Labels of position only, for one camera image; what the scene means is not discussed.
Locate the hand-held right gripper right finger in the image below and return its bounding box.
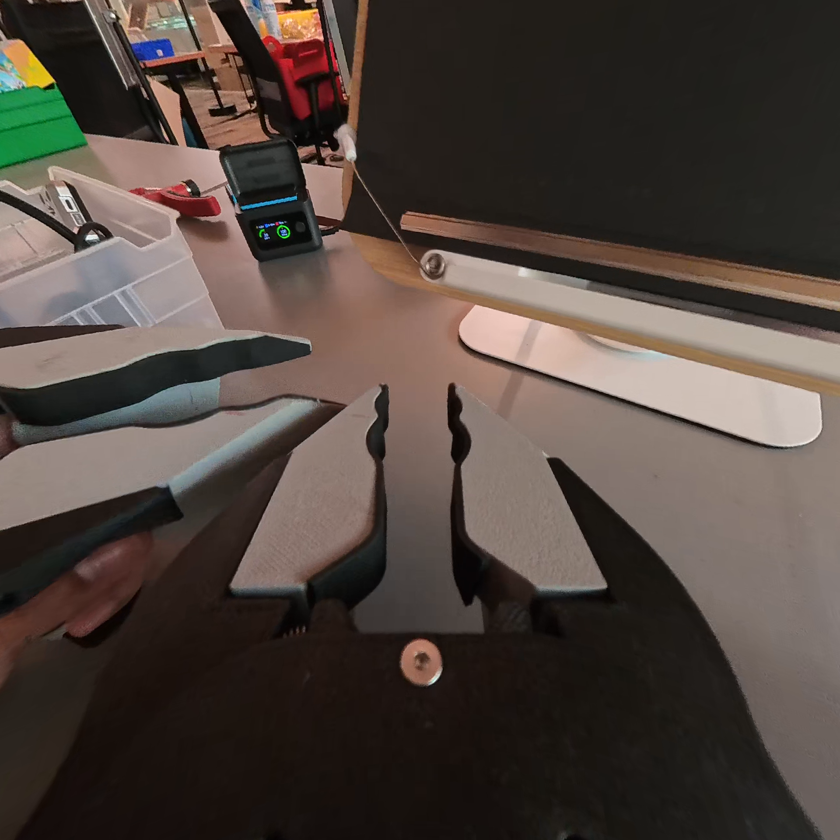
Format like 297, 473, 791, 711
448, 384, 608, 606

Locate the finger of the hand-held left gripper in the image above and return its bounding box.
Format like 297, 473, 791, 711
0, 395, 322, 592
0, 328, 312, 447

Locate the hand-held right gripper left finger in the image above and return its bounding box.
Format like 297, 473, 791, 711
230, 384, 389, 613

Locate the silver port hub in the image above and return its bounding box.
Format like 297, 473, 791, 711
45, 182, 86, 227

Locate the person's left hand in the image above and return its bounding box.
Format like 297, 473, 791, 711
0, 533, 156, 683

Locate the clear plastic bin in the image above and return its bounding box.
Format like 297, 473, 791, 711
0, 165, 224, 329

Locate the white stand base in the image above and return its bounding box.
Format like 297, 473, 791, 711
458, 305, 823, 448

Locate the black charging case with screen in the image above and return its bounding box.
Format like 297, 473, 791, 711
218, 138, 324, 262

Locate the white metal bar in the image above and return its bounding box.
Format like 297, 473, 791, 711
420, 249, 840, 388

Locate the green box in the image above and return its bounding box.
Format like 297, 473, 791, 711
0, 85, 88, 168

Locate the black office chair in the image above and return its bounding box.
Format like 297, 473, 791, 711
210, 0, 309, 147

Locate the black cloth covered wooden board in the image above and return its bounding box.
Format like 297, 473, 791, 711
341, 0, 840, 389

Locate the black braided cable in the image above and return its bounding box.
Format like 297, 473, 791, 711
0, 193, 116, 254

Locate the red handled tool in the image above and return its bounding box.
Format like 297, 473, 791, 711
129, 178, 224, 217

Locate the thin steel wire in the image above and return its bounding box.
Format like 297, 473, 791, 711
351, 157, 426, 269

